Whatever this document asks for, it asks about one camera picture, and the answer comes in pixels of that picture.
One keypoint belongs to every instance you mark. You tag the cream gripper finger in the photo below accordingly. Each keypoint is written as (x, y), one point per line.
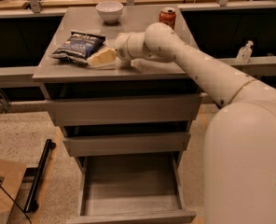
(102, 58)

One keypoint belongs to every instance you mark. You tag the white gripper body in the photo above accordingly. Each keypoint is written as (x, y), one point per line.
(122, 48)

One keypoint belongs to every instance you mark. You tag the blue chip bag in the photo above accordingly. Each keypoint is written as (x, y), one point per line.
(78, 47)

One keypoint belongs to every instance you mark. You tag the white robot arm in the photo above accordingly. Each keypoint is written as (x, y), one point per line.
(240, 141)

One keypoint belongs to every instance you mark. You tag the grey drawer cabinet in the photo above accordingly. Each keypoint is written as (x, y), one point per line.
(93, 85)

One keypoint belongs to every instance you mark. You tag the grey top drawer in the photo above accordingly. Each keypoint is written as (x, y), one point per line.
(123, 110)

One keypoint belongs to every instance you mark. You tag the grey middle drawer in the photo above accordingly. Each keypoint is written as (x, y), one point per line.
(126, 144)

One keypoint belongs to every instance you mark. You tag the grey open bottom drawer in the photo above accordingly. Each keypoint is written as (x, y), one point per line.
(131, 189)

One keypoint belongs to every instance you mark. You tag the white ceramic bowl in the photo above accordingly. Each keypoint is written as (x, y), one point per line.
(110, 11)

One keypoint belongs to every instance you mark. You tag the red cola can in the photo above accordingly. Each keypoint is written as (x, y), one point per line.
(168, 16)

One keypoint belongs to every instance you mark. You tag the clear sanitizer bottle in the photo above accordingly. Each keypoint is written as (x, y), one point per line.
(245, 52)

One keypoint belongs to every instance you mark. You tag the grey metal railing beam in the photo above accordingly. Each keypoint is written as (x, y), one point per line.
(13, 77)

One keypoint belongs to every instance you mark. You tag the brown cardboard box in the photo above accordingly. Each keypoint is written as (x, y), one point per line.
(11, 176)

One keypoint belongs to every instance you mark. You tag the black bar stand left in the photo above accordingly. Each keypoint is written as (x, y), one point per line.
(36, 173)

